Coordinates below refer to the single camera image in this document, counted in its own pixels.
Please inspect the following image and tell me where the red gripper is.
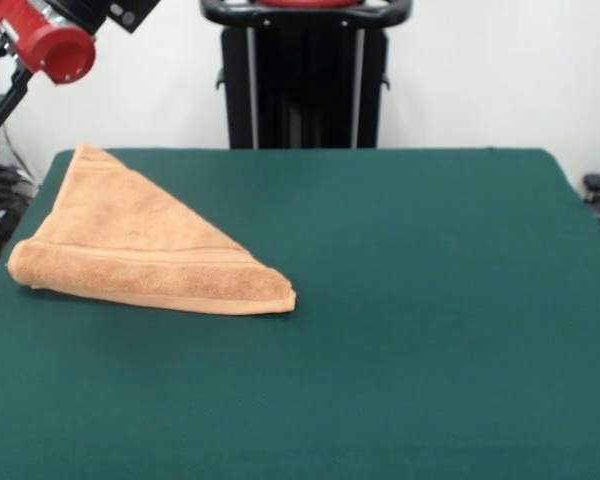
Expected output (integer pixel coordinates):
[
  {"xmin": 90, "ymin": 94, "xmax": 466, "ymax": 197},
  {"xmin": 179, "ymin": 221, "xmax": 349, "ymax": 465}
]
[{"xmin": 0, "ymin": 0, "xmax": 97, "ymax": 135}]

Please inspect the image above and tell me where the tan terry towel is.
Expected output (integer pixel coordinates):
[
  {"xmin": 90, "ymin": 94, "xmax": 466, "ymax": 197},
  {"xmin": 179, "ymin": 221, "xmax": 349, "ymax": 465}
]
[{"xmin": 5, "ymin": 143, "xmax": 298, "ymax": 317}]

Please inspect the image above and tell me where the dark green tablecloth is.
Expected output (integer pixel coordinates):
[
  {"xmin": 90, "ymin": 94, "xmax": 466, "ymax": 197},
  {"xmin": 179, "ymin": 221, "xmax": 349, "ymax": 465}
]
[{"xmin": 0, "ymin": 146, "xmax": 600, "ymax": 480}]

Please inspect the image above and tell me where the grey wall cable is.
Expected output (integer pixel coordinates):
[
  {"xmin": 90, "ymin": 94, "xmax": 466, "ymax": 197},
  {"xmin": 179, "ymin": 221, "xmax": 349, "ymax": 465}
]
[{"xmin": 0, "ymin": 92, "xmax": 34, "ymax": 181}]

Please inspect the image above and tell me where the black cable bundle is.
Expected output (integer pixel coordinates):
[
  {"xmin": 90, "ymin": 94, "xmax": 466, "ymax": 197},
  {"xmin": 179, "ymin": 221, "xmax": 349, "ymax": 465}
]
[{"xmin": 0, "ymin": 164, "xmax": 36, "ymax": 264}]

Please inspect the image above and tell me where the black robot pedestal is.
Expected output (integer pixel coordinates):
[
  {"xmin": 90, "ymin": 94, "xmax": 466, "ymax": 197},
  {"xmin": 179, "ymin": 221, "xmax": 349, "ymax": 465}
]
[{"xmin": 198, "ymin": 0, "xmax": 412, "ymax": 150}]

